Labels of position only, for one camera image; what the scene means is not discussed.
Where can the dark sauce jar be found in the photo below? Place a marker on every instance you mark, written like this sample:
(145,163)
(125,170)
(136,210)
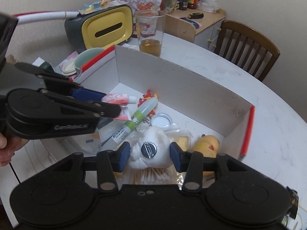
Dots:
(183,4)

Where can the cotton swabs bag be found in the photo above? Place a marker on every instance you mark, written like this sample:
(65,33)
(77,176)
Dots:
(154,176)

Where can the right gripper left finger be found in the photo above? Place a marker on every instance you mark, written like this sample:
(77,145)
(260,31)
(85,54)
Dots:
(108,162)

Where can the light wooden side cabinet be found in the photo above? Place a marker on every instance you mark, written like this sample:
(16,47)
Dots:
(202,32)

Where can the white plush badge toy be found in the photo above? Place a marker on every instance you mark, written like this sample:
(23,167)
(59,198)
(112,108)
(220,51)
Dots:
(152,150)

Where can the white red pipe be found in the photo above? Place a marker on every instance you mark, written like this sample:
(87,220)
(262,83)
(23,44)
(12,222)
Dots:
(32,17)

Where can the yellow grey tissue box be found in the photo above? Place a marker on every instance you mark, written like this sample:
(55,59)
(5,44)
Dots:
(104,28)

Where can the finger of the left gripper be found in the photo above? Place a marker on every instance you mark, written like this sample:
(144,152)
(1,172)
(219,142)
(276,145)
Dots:
(60,84)
(91,105)

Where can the person's left hand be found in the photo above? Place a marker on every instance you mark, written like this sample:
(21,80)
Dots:
(8,146)

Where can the tall glass with tea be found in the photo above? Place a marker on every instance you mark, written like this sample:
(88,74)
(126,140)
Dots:
(150,31)

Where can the dark green small box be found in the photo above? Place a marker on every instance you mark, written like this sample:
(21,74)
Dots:
(41,63)

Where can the black yellow screwdriver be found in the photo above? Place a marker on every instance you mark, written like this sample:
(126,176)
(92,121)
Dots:
(196,15)

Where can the yellow plush toy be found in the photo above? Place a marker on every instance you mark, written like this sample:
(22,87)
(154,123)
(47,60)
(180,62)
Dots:
(208,145)

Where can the green white glue stick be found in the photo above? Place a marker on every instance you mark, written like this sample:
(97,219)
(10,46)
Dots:
(140,114)

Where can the pink white tube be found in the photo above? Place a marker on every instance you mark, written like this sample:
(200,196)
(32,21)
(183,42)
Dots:
(122,100)

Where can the light green ceramic mug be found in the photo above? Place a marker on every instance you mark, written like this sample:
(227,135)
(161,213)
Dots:
(85,57)

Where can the red white cardboard box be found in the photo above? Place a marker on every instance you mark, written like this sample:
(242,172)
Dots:
(193,101)

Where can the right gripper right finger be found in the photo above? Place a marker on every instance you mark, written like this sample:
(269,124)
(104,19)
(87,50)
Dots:
(190,162)

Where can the brown wooden chair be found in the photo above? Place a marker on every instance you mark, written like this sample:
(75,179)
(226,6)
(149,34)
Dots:
(246,48)

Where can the red cartoon keychain figure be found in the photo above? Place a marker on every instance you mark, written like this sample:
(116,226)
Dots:
(146,97)

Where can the white round lid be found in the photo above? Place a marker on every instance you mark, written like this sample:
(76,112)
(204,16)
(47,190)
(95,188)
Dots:
(161,120)

